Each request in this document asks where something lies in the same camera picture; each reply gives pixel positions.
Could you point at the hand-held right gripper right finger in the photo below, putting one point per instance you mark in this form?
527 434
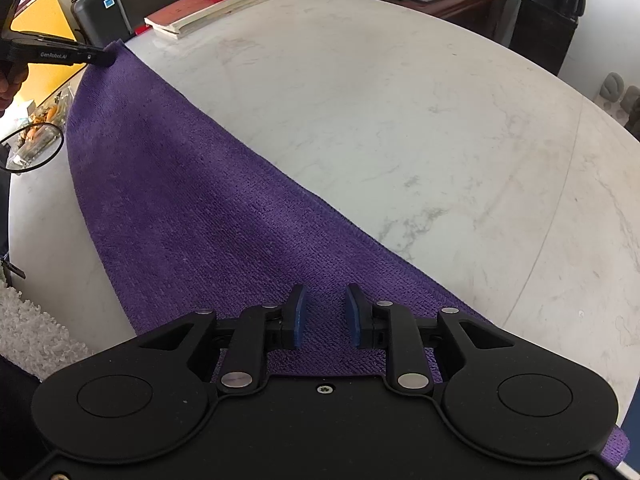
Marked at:
354 317

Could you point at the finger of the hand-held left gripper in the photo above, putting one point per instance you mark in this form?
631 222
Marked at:
102 56

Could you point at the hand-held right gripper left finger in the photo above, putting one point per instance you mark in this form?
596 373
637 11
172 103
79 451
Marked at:
298 317

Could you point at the purple towel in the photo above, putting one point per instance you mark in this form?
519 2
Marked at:
200 210

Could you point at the person's left hand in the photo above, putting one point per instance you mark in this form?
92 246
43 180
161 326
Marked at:
6 92

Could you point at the yellow board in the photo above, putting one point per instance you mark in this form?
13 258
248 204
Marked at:
50 15

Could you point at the orange peel scraps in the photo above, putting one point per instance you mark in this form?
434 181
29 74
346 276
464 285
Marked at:
37 132

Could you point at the red book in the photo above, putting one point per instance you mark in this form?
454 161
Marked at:
180 15

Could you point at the white fleece garment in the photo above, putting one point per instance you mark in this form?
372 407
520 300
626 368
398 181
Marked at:
30 330

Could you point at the dark wooden desk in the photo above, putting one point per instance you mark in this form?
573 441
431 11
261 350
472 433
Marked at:
480 5

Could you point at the black water dispenser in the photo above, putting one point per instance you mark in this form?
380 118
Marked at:
540 35

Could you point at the grey plush slipper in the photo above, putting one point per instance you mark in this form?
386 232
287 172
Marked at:
611 90
632 115

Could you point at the black kettle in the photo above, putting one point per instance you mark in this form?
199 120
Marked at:
570 2

